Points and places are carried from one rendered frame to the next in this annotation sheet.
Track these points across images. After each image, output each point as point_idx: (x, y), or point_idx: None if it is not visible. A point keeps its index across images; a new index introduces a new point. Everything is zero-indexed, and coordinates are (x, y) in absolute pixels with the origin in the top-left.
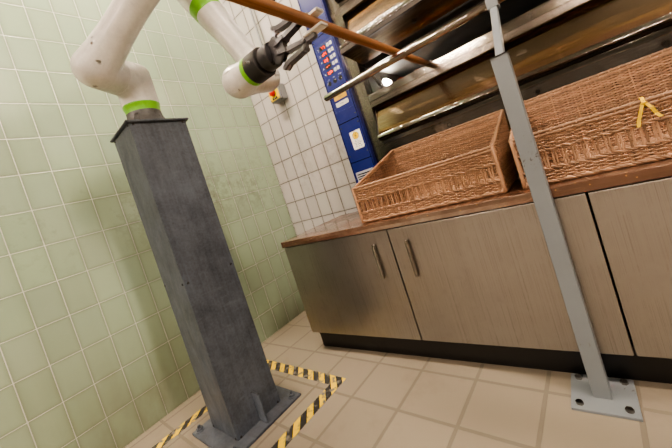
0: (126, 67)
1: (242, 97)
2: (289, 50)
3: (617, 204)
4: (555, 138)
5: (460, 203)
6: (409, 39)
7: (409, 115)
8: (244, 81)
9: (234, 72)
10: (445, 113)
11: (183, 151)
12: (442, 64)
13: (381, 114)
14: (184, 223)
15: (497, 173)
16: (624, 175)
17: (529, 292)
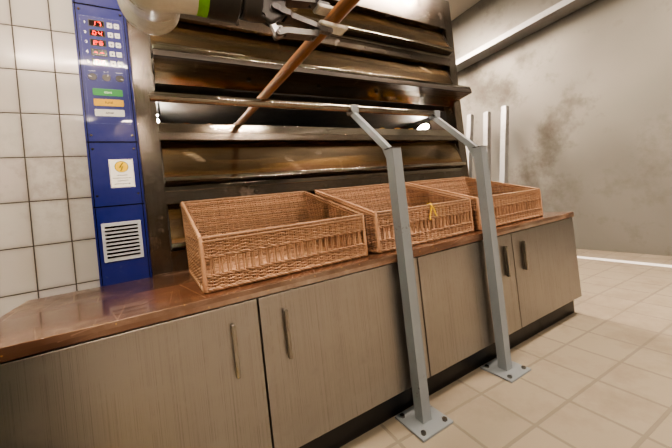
0: None
1: (151, 5)
2: (293, 19)
3: (428, 265)
4: None
5: (336, 264)
6: (221, 91)
7: (214, 167)
8: None
9: None
10: (257, 178)
11: None
12: (260, 132)
13: (171, 153)
14: None
15: (301, 246)
16: (432, 246)
17: (384, 345)
